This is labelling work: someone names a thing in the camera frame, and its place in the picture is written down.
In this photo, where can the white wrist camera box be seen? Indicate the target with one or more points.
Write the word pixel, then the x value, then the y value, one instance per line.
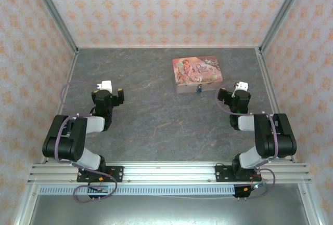
pixel 106 85
pixel 243 86

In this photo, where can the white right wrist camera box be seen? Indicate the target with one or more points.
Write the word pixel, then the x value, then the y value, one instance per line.
pixel 243 86

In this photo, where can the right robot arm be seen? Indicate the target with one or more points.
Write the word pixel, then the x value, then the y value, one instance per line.
pixel 270 136

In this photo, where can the aluminium frame post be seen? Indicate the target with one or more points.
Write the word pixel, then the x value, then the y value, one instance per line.
pixel 52 12
pixel 283 12

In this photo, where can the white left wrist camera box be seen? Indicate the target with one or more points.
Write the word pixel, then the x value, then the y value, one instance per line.
pixel 106 85

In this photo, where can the small padlock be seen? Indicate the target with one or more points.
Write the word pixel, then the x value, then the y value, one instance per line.
pixel 199 87

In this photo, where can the aluminium table side rail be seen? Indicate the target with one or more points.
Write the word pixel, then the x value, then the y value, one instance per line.
pixel 270 90
pixel 63 100

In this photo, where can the pink decorated wooden box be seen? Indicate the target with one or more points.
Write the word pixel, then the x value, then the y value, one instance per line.
pixel 196 70

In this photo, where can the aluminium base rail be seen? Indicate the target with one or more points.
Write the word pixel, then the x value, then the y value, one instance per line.
pixel 169 171

